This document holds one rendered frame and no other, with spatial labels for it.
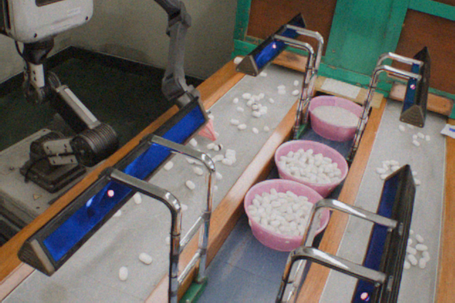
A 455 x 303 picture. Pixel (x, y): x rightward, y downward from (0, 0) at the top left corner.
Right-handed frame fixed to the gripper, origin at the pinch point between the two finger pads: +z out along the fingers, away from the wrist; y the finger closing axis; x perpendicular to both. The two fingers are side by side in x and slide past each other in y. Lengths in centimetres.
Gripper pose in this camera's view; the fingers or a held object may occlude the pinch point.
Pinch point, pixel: (214, 138)
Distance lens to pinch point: 169.7
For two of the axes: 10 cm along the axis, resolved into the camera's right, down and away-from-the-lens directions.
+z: 6.4, 7.6, 1.1
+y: 4.1, -4.5, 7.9
